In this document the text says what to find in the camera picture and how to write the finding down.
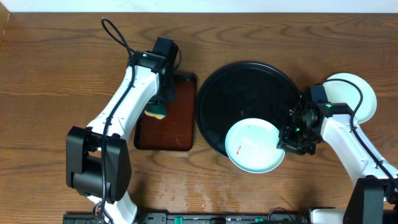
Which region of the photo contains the green scouring sponge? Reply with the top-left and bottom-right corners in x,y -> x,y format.
144,105 -> 167,119

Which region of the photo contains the light green plate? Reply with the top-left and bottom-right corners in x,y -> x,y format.
225,118 -> 285,174
323,73 -> 377,124

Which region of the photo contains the light green plate front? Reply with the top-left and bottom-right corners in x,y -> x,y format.
225,118 -> 285,174

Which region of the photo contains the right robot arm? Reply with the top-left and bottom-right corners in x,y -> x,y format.
277,103 -> 397,223

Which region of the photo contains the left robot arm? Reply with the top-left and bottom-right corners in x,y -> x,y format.
66,50 -> 182,223

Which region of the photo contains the rectangular black brown tray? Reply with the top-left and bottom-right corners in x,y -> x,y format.
134,72 -> 197,151

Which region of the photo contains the round black tray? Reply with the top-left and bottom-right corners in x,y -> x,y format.
195,62 -> 300,157

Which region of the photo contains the left black cable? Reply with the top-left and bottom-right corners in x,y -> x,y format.
93,17 -> 136,224

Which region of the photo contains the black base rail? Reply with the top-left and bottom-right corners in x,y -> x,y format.
62,211 -> 310,224

